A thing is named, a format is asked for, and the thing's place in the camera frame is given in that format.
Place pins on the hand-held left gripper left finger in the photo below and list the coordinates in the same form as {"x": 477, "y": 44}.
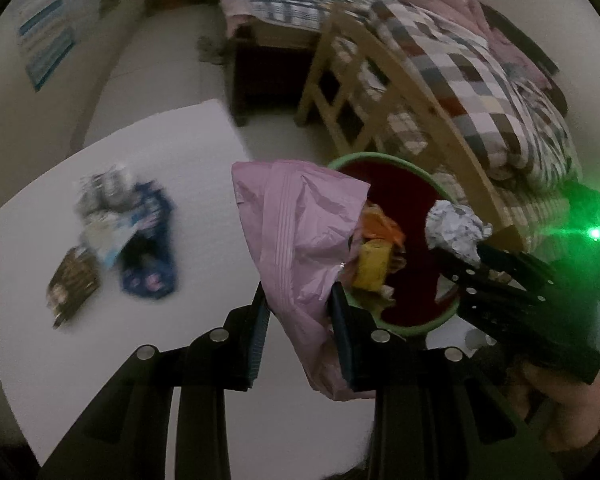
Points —
{"x": 260, "y": 332}

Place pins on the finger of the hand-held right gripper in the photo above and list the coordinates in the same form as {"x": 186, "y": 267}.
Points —
{"x": 485, "y": 292}
{"x": 520, "y": 267}

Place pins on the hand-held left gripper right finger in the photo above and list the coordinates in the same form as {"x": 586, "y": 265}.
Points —
{"x": 341, "y": 337}

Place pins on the green bin with red lining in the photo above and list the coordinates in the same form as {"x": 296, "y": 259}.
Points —
{"x": 415, "y": 305}

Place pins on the silver foil wrapper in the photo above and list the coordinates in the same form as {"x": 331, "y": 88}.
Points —
{"x": 452, "y": 227}

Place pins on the small yellow box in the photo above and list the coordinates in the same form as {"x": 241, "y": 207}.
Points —
{"x": 372, "y": 265}

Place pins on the pink plastic bag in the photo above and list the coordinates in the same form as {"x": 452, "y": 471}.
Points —
{"x": 295, "y": 240}

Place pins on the orange plastic wrapper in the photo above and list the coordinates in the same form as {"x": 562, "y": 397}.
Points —
{"x": 380, "y": 227}

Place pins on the person's right hand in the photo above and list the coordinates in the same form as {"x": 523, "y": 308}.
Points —
{"x": 565, "y": 410}

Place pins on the dark blue printed packet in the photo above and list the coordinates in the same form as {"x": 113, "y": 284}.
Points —
{"x": 152, "y": 265}

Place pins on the light blue white packet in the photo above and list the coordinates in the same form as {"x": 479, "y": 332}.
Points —
{"x": 110, "y": 237}

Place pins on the brown snack packet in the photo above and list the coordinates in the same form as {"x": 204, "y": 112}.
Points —
{"x": 75, "y": 285}

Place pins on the silver striped packet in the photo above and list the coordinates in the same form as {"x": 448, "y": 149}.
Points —
{"x": 105, "y": 187}

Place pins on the wooden chair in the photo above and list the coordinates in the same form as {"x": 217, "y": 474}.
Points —
{"x": 405, "y": 85}

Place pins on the pink blanket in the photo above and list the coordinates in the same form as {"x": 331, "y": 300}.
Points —
{"x": 470, "y": 15}

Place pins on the pair of slippers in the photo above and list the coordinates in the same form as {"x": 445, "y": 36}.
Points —
{"x": 211, "y": 50}

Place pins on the dark wooden bed frame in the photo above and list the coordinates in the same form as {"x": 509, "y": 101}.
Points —
{"x": 265, "y": 85}

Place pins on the blue wall poster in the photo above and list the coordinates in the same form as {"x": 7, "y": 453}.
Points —
{"x": 47, "y": 35}

